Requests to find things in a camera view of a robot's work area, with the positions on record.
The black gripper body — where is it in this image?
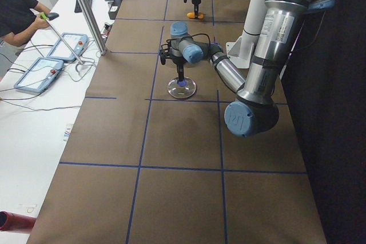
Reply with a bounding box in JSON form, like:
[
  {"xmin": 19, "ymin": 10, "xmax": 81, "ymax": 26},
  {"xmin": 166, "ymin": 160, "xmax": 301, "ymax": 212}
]
[
  {"xmin": 192, "ymin": 0, "xmax": 201, "ymax": 5},
  {"xmin": 172, "ymin": 55, "xmax": 186, "ymax": 66}
]

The yellow toy corn cob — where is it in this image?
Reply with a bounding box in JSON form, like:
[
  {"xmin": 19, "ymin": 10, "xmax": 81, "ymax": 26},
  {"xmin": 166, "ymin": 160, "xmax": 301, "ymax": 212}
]
[{"xmin": 186, "ymin": 12, "xmax": 205, "ymax": 19}]

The glass pot lid blue knob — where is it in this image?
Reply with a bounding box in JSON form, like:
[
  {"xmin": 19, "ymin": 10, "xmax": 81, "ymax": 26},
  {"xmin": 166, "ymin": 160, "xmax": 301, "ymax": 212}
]
[{"xmin": 168, "ymin": 77, "xmax": 197, "ymax": 99}]

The person's hand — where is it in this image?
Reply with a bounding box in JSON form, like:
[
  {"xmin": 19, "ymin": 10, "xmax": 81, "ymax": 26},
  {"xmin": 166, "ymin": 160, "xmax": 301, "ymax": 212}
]
[{"xmin": 33, "ymin": 14, "xmax": 50, "ymax": 30}]

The brown paper table cover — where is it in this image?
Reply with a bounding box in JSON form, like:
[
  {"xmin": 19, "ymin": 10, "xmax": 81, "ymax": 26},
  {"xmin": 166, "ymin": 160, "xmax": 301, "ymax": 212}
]
[{"xmin": 28, "ymin": 0, "xmax": 325, "ymax": 243}]

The long metal reacher tool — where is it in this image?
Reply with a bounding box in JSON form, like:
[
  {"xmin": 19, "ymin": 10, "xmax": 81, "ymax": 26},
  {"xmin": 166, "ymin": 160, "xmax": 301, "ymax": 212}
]
[{"xmin": 39, "ymin": 12, "xmax": 88, "ymax": 77}]

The near blue teach pendant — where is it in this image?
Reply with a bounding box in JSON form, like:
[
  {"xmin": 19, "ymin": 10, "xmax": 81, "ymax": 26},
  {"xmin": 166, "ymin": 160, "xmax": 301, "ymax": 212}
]
[{"xmin": 14, "ymin": 57, "xmax": 64, "ymax": 94}]

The person in black shirt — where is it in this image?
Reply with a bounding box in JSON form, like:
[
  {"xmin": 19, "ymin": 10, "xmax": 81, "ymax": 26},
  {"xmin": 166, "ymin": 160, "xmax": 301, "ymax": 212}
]
[{"xmin": 1, "ymin": 0, "xmax": 50, "ymax": 47}]

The red cylinder object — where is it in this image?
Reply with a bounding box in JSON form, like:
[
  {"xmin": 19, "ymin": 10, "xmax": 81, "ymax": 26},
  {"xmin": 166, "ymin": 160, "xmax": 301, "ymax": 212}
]
[{"xmin": 1, "ymin": 211, "xmax": 37, "ymax": 234}]

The black camera cable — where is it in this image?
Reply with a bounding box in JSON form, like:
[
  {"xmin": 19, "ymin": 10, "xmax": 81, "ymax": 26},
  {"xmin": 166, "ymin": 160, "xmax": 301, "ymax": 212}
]
[{"xmin": 165, "ymin": 33, "xmax": 215, "ymax": 53}]

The aluminium frame post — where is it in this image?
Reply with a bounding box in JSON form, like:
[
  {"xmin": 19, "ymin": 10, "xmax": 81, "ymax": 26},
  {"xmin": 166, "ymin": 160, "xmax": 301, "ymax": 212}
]
[{"xmin": 77, "ymin": 0, "xmax": 107, "ymax": 55}]

